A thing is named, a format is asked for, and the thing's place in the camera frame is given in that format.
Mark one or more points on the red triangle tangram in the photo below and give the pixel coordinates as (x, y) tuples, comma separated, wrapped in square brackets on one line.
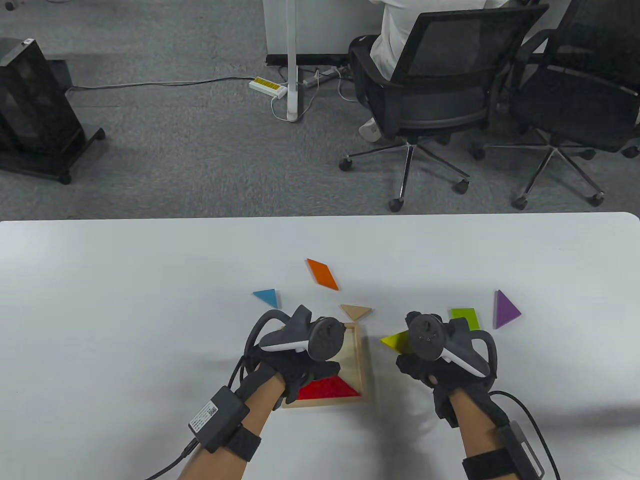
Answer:
[(330, 389)]

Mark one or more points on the black computer tower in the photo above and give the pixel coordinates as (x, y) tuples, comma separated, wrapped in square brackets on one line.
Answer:
[(30, 100)]

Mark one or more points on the natural wood triangle tangram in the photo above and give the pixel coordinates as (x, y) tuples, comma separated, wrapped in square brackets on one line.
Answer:
[(356, 311)]

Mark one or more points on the black desk crossbar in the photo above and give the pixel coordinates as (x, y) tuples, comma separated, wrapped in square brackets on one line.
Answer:
[(320, 59)]

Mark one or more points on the black wrist sensor box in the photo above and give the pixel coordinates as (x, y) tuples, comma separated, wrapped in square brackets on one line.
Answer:
[(220, 417), (500, 462)]

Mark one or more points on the purple triangle tangram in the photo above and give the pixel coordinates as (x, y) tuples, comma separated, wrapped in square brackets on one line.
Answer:
[(505, 311)]

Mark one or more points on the person's left forearm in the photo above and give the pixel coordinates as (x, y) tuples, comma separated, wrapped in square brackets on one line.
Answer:
[(267, 395)]

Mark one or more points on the grey hand controller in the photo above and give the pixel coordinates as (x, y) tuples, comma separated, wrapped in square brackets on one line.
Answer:
[(425, 335), (325, 340)]

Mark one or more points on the white and yellow power strip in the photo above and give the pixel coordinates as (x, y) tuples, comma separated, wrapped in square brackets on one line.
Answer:
[(267, 86)]

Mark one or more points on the grey left hand controller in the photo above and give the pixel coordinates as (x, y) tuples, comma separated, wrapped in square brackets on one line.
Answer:
[(325, 340)]

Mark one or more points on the yellow triangle tangram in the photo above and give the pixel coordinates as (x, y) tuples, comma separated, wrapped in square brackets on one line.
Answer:
[(396, 341)]

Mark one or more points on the grey right hand controller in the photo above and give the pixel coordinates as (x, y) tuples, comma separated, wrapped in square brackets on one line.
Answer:
[(425, 335)]

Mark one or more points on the black mesh office chair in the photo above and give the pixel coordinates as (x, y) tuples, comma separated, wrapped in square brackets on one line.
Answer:
[(575, 110), (450, 105)]

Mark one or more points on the black right wrist sensor box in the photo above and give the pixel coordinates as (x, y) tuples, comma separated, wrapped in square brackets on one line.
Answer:
[(500, 462)]

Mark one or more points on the blue triangle tangram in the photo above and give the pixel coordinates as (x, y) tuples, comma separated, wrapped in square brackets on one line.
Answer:
[(269, 297)]

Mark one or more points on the white desk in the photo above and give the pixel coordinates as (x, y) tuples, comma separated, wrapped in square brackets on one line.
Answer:
[(325, 25)]

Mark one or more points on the black left wrist sensor box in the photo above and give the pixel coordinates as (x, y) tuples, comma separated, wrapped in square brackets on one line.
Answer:
[(220, 417)]

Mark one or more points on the orange parallelogram tangram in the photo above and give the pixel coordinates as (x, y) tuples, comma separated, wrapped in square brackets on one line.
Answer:
[(322, 274)]

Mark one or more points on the black wheeled cart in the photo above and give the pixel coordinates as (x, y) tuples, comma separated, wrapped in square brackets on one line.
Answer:
[(50, 167)]

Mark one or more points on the wooden square tray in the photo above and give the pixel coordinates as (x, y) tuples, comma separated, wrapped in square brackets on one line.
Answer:
[(357, 360)]

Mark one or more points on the person's left hand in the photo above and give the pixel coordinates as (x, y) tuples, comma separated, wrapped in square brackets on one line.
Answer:
[(300, 372)]

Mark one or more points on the green square tangram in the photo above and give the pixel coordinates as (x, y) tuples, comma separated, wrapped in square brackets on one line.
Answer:
[(462, 313)]

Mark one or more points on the grey power strip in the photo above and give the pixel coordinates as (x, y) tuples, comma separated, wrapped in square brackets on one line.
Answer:
[(322, 76)]

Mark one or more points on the person's right hand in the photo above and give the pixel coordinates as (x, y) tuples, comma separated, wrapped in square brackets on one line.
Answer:
[(420, 370)]

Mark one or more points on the person's right forearm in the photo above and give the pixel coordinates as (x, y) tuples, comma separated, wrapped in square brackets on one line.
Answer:
[(475, 425)]

